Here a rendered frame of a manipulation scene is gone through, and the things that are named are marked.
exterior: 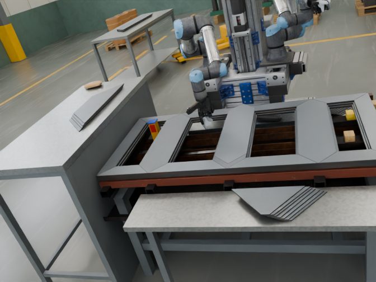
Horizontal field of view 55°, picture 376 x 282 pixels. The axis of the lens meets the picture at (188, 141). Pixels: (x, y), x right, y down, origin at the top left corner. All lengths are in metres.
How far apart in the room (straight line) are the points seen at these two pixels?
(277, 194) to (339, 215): 0.28
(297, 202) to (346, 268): 0.86
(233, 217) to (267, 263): 0.85
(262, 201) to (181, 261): 1.10
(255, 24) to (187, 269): 1.82
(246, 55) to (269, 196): 1.41
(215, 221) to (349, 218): 0.58
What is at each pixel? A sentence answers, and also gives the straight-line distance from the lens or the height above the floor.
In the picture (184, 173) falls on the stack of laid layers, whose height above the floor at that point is 0.83.
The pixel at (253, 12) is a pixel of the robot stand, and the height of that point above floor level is 1.36.
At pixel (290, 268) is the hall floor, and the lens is 2.47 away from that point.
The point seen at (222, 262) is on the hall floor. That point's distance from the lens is 2.56.
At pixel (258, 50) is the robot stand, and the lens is 2.89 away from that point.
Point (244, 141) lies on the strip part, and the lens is 2.07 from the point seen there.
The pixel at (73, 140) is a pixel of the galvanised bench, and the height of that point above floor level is 1.05.
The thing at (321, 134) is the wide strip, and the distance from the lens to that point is 2.05.
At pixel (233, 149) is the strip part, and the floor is 0.85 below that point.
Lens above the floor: 1.87
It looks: 27 degrees down
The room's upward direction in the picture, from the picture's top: 15 degrees counter-clockwise
